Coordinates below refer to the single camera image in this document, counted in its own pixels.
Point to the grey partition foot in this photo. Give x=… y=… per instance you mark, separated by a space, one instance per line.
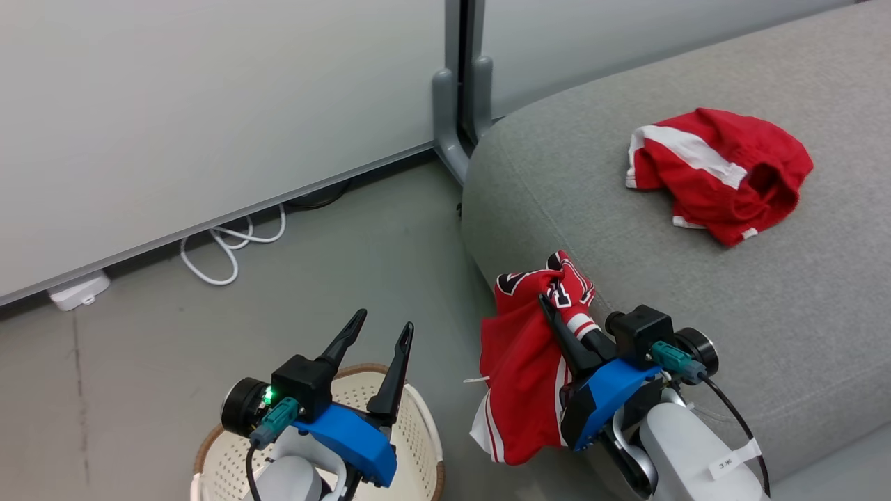
x=445 y=132
x=480 y=97

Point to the wide white partition panel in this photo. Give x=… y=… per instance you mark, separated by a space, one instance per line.
x=209 y=104

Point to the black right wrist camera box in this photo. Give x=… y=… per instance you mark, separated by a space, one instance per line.
x=640 y=334

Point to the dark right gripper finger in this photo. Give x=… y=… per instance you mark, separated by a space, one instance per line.
x=571 y=344
x=600 y=342

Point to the white power adapter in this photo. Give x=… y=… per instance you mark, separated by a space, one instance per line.
x=79 y=291

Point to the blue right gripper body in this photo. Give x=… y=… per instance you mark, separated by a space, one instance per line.
x=605 y=396

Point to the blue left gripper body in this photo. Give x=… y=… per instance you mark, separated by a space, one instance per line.
x=348 y=438

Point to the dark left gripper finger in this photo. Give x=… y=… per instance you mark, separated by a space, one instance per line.
x=393 y=383
x=344 y=341

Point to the red shorts with white stripe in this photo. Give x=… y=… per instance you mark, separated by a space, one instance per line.
x=724 y=188

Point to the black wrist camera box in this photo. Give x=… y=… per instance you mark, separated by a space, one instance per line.
x=303 y=383
x=640 y=334

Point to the red jersey with black print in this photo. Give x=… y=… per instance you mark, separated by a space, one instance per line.
x=518 y=362

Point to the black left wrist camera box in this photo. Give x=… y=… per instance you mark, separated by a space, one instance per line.
x=303 y=383

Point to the white perforated laundry basket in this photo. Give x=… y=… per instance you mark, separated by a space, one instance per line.
x=418 y=445

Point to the grey fabric sofa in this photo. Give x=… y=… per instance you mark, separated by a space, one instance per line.
x=696 y=278

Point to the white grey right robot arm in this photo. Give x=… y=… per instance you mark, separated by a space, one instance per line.
x=689 y=459

